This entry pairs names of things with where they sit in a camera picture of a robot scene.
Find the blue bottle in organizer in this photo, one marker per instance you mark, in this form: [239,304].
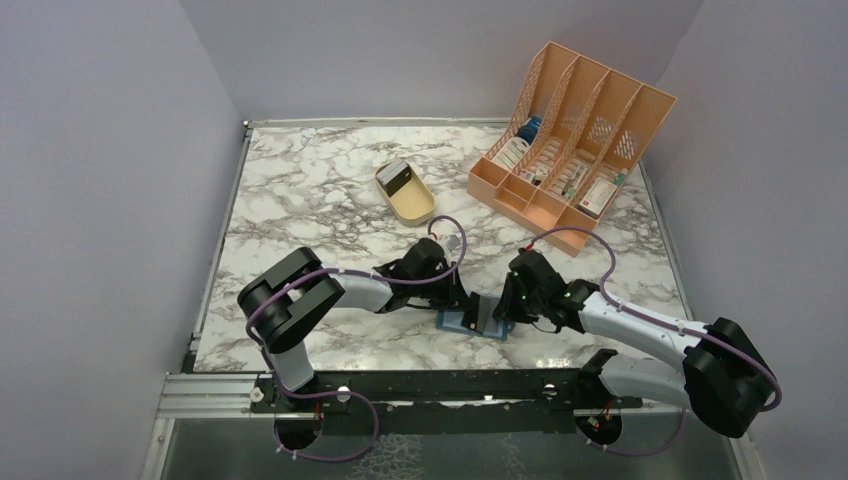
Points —
[529,130]

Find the blue card holder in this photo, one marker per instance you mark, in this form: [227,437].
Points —
[451,321]

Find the white box in organizer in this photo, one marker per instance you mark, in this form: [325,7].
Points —
[511,153]

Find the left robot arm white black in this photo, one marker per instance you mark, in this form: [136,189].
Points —
[286,302]

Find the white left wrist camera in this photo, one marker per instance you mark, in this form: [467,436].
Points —
[452,244]

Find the black mounting rail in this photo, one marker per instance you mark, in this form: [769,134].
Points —
[438,401]

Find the beige oval tray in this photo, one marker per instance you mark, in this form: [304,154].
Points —
[413,204]

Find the small items in organizer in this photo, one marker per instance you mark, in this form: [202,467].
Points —
[535,175]

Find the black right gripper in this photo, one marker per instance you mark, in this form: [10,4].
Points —
[506,308]

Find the orange file organizer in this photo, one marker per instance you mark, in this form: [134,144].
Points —
[596,122]

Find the black credit card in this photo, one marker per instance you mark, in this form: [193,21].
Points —
[470,317]
[486,306]

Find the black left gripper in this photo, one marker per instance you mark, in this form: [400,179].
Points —
[455,297]

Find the stack of cards in tray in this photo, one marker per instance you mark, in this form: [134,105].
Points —
[394,176]

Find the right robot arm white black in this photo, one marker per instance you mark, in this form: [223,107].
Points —
[713,370]

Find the red white medicine box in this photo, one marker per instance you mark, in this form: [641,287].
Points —
[597,197]

